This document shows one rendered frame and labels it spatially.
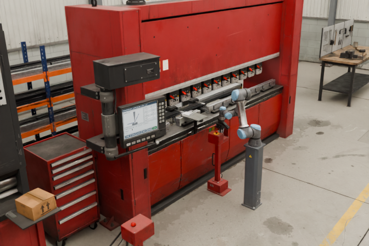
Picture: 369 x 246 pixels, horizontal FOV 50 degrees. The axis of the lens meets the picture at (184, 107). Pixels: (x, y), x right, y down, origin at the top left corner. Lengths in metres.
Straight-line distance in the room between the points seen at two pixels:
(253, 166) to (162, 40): 1.69
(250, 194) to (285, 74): 2.34
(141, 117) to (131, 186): 0.98
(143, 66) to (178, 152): 1.62
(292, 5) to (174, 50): 2.38
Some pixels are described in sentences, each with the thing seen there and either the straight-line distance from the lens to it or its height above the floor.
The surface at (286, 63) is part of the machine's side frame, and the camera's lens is 6.26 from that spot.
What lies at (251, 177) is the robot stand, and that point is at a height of 0.40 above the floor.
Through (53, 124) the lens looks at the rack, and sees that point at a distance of 5.54.
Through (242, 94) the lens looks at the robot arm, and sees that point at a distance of 4.25.
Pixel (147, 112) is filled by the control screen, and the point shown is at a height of 1.50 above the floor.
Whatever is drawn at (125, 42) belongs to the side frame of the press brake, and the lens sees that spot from 3.56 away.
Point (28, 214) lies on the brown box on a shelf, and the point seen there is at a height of 1.03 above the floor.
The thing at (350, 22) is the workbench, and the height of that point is 1.43.
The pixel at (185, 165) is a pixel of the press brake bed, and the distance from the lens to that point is 4.73.
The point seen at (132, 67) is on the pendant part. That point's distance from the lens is 3.15.
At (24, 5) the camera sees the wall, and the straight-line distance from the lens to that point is 8.02.
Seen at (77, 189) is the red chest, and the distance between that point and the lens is 4.10.
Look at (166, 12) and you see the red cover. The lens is 4.16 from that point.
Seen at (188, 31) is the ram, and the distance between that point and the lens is 4.46.
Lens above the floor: 2.63
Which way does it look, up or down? 19 degrees down
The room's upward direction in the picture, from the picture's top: 1 degrees counter-clockwise
